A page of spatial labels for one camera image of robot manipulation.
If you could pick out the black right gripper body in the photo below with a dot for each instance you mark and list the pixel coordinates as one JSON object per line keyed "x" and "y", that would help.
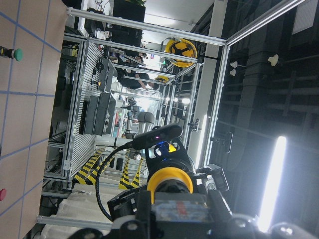
{"x": 169, "y": 162}

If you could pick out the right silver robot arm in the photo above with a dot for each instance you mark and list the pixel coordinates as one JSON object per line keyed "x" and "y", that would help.
{"x": 144, "y": 119}

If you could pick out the yellow push button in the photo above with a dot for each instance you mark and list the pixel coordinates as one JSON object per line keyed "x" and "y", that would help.
{"x": 174, "y": 200}

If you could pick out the yellow hard hat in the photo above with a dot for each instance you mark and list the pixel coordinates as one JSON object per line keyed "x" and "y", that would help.
{"x": 181, "y": 47}

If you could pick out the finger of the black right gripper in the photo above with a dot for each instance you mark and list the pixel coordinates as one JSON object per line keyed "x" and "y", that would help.
{"x": 132, "y": 202}
{"x": 208, "y": 178}

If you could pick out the green push button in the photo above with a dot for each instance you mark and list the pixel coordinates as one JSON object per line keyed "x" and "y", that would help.
{"x": 16, "y": 54}

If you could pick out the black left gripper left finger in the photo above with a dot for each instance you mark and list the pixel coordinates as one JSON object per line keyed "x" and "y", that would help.
{"x": 141, "y": 225}

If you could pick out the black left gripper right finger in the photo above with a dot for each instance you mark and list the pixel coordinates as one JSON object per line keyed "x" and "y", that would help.
{"x": 226, "y": 224}

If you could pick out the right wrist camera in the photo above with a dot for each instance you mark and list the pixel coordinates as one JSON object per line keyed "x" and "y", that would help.
{"x": 156, "y": 136}

